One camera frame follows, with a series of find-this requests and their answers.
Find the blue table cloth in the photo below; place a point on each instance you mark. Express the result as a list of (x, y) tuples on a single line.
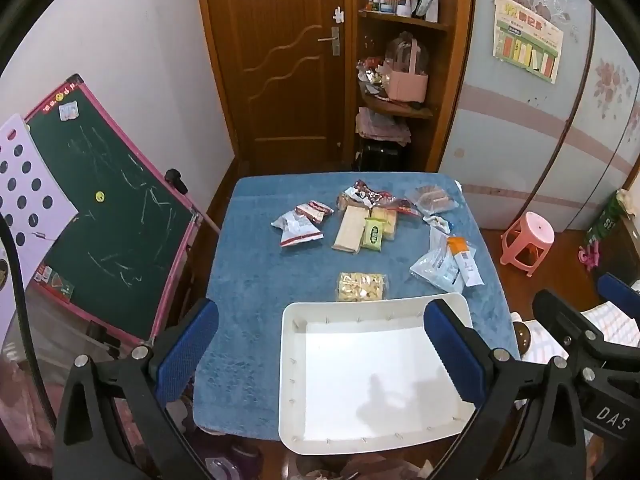
[(253, 279)]

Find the brown wooden door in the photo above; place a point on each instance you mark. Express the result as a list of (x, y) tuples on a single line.
[(280, 71)]

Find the red white cookie packet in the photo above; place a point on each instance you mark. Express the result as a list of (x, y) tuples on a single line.
[(314, 211)]

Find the beige soda cracker pack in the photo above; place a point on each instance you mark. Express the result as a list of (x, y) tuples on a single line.
[(349, 235)]

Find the yellow cracker clear pack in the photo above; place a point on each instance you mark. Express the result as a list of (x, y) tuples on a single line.
[(389, 219)]

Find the clear bag yellow puffs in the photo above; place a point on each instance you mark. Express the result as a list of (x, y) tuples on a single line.
[(358, 286)]

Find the pink plastic stool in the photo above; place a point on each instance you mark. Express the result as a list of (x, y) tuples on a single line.
[(527, 242)]

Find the red candy clear bag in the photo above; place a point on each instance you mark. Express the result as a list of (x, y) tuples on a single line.
[(403, 206)]

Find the orange white tube packet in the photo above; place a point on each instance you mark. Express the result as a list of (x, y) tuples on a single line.
[(464, 258)]

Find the green pastry packet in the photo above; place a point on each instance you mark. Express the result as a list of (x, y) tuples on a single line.
[(373, 234)]

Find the green bag on floor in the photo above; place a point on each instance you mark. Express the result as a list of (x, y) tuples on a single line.
[(618, 206)]

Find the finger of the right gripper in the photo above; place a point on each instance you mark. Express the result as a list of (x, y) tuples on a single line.
[(575, 333), (612, 289)]

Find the white dotted board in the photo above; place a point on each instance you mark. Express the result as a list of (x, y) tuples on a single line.
[(34, 206)]

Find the wooden corner shelf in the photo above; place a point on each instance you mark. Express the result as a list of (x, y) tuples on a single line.
[(443, 27)]

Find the folded pink cloths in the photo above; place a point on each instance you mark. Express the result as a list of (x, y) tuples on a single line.
[(373, 126)]

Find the dark red brown snack packet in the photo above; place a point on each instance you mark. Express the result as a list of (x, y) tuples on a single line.
[(360, 193)]

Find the white red-striped snack bag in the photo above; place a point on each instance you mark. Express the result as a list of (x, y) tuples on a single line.
[(296, 229)]

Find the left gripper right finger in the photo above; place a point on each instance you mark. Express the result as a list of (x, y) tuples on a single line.
[(530, 410)]

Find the pink toy on floor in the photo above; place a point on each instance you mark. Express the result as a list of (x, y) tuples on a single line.
[(589, 255)]

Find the pink basket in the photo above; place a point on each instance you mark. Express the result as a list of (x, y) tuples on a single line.
[(404, 70)]

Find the large white blue bag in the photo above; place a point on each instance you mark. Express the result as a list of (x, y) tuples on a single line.
[(438, 267)]

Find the white plastic tray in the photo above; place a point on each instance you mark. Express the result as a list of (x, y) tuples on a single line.
[(363, 377)]

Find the clear bag brown cakes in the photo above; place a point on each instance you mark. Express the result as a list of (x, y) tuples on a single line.
[(431, 199)]

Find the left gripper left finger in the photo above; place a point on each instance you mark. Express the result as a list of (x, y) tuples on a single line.
[(90, 439)]

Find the green chalkboard pink frame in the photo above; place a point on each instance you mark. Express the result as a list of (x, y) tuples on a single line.
[(125, 249)]

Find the wall calendar poster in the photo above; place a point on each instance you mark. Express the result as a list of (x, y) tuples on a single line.
[(526, 40)]

